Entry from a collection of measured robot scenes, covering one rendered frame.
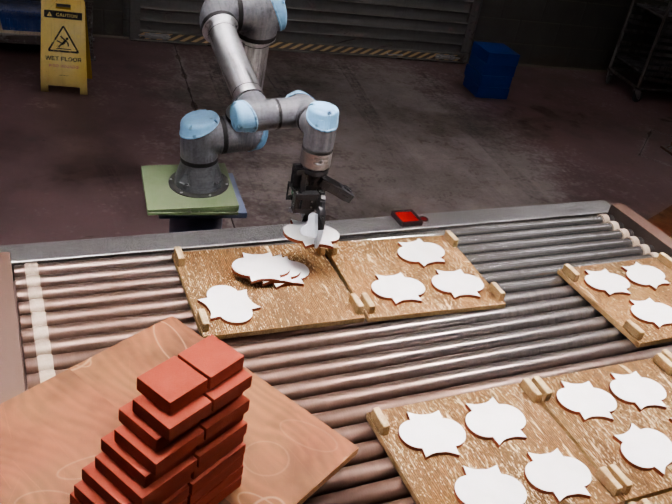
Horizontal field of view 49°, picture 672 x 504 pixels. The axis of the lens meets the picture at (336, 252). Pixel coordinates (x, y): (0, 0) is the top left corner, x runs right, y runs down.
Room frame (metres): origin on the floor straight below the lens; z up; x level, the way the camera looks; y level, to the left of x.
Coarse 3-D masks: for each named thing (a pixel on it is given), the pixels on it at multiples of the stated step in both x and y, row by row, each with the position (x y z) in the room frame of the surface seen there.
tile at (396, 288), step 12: (384, 276) 1.66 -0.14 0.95; (396, 276) 1.68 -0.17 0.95; (372, 288) 1.60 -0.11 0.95; (384, 288) 1.61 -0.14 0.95; (396, 288) 1.62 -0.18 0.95; (408, 288) 1.63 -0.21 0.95; (420, 288) 1.64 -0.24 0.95; (396, 300) 1.56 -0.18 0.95; (408, 300) 1.58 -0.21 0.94; (420, 300) 1.59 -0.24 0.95
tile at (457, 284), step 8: (440, 272) 1.74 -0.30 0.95; (448, 272) 1.75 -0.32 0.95; (456, 272) 1.76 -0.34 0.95; (432, 280) 1.69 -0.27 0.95; (440, 280) 1.70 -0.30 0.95; (448, 280) 1.71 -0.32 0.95; (456, 280) 1.71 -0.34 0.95; (464, 280) 1.72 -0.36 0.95; (472, 280) 1.73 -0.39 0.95; (480, 280) 1.74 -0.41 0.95; (440, 288) 1.66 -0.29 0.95; (448, 288) 1.67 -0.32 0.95; (456, 288) 1.67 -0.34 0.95; (464, 288) 1.68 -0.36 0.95; (472, 288) 1.69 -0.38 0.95; (480, 288) 1.70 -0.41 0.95; (456, 296) 1.64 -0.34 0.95; (464, 296) 1.65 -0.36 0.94; (472, 296) 1.66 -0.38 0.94
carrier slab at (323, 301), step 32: (192, 256) 1.60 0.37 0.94; (224, 256) 1.63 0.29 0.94; (288, 256) 1.69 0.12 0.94; (320, 256) 1.72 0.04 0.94; (192, 288) 1.46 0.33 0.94; (256, 288) 1.51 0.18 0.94; (288, 288) 1.54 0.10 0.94; (320, 288) 1.57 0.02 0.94; (256, 320) 1.38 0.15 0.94; (288, 320) 1.41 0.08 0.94; (320, 320) 1.43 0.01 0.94; (352, 320) 1.46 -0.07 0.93
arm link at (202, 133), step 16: (192, 112) 2.08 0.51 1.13; (208, 112) 2.08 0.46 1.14; (192, 128) 2.00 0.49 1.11; (208, 128) 2.01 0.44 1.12; (224, 128) 2.05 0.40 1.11; (192, 144) 2.00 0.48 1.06; (208, 144) 2.01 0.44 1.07; (224, 144) 2.04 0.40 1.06; (192, 160) 2.00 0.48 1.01; (208, 160) 2.02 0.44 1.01
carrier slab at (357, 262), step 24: (360, 240) 1.84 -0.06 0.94; (384, 240) 1.87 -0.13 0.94; (408, 240) 1.90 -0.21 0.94; (432, 240) 1.93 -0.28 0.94; (336, 264) 1.69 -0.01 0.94; (360, 264) 1.72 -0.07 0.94; (384, 264) 1.74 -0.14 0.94; (408, 264) 1.76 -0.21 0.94; (456, 264) 1.81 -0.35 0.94; (360, 288) 1.60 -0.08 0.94; (432, 288) 1.67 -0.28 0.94; (384, 312) 1.52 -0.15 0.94; (408, 312) 1.54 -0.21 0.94; (432, 312) 1.56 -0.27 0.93; (456, 312) 1.60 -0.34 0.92
